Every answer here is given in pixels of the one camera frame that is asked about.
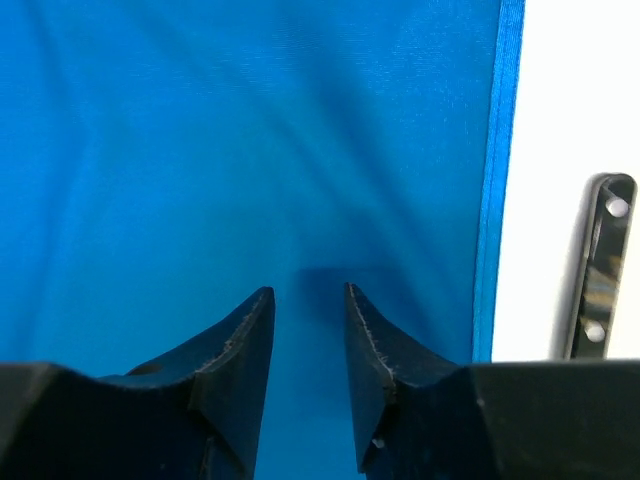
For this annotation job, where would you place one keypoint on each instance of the blue cloth napkin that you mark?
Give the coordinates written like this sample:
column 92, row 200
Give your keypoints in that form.
column 161, row 160

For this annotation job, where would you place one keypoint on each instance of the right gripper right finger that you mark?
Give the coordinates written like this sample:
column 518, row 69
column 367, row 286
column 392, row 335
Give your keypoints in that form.
column 417, row 415

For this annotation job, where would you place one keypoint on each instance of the steel fork black handle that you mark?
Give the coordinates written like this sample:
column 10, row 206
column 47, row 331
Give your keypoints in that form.
column 608, row 218

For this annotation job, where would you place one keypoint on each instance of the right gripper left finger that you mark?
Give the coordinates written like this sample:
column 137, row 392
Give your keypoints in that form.
column 194, row 412

